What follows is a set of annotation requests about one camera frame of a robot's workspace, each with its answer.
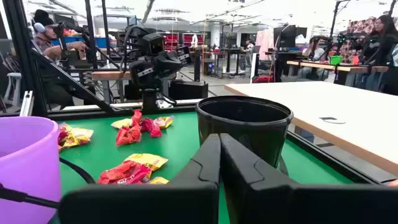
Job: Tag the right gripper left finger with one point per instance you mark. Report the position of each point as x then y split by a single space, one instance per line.
186 202

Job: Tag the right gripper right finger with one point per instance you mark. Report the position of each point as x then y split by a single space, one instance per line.
280 202

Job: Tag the yellow candy packet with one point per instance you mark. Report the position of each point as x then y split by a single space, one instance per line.
164 122
122 123
147 160
158 180
81 135

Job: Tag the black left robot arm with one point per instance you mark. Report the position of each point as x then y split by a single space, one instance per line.
150 99

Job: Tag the wooden workbench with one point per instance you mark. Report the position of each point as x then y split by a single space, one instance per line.
109 75

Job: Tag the black equipment box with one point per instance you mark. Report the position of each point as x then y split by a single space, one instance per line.
188 90

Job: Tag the black jack-o-lantern bucket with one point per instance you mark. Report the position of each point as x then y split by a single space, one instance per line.
248 137

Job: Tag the blue plastic bin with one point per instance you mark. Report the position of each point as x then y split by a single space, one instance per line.
71 40

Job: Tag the round grey desk grommet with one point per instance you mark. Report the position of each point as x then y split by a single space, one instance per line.
329 119

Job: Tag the person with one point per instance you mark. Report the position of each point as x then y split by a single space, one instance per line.
46 40
317 49
384 34

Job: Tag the light wooden desk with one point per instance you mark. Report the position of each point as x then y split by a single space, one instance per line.
326 102

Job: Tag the white stool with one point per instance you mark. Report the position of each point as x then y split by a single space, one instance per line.
12 84

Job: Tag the pink cloth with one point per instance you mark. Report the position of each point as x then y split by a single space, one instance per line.
264 43

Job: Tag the purple plastic bucket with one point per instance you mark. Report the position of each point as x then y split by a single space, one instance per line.
28 161

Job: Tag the long wooden table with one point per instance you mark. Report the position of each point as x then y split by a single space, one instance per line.
311 64

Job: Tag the black background monitor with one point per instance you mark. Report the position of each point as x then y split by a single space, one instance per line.
284 37

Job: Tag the green plastic bucket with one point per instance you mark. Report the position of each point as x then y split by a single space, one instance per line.
335 60

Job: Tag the black aluminium table frame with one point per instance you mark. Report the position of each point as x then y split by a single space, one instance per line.
26 62

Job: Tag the silver frame bracket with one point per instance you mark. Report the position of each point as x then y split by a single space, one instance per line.
27 104

